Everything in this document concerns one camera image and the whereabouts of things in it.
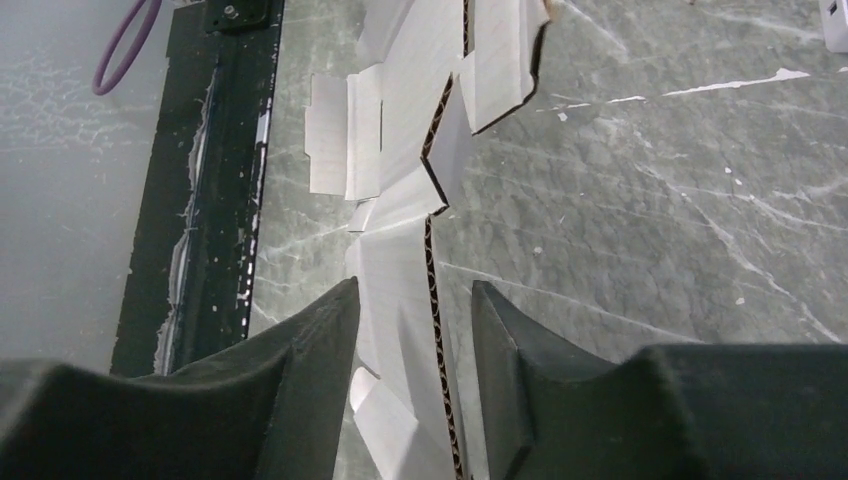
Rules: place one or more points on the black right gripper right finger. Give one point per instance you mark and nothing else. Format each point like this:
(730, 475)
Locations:
(552, 410)

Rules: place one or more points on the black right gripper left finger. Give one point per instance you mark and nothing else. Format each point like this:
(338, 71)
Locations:
(269, 407)

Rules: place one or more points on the white cardboard box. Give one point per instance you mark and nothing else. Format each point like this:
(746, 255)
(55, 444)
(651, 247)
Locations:
(394, 139)

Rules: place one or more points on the clear white plastic case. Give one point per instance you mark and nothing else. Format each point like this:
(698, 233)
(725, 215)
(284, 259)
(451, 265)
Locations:
(834, 24)

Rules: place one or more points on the black mounting base rail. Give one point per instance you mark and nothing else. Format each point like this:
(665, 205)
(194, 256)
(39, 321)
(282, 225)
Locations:
(189, 287)

